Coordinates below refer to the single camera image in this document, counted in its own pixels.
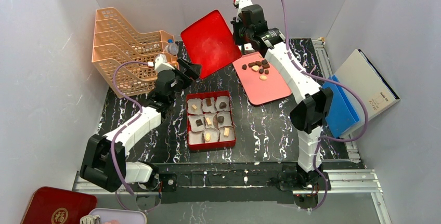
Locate red tin lid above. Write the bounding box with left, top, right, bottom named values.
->
left=180, top=10, right=242, bottom=79

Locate dark square chocolate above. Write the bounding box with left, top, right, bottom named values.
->
left=196, top=119, right=204, bottom=126

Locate white block chocolate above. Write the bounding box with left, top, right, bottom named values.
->
left=205, top=117, right=212, bottom=126

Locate red chocolate box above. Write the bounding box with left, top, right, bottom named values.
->
left=186, top=90, right=237, bottom=152

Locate pink plastic tray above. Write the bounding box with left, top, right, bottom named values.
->
left=232, top=52, right=292, bottom=106

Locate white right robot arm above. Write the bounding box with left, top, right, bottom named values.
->
left=231, top=0, right=333, bottom=188

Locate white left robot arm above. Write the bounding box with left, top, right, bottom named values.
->
left=79, top=57, right=202, bottom=195

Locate plastic water bottle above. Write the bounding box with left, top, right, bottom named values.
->
left=165, top=39, right=179, bottom=56

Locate orange plastic file rack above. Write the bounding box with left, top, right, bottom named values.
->
left=92, top=7, right=179, bottom=98

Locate blue folder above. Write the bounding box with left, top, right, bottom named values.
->
left=322, top=82, right=360, bottom=138

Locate dark red round tin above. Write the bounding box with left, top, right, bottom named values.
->
left=21, top=187, right=97, bottom=224

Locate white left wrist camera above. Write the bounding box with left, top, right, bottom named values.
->
left=154, top=54, right=175, bottom=73

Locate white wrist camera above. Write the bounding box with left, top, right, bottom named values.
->
left=233, top=0, right=253, bottom=16
left=154, top=54, right=175, bottom=73

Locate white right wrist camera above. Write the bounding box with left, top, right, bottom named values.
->
left=233, top=0, right=253, bottom=16

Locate aluminium rail frame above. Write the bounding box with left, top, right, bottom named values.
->
left=72, top=37, right=394, bottom=224

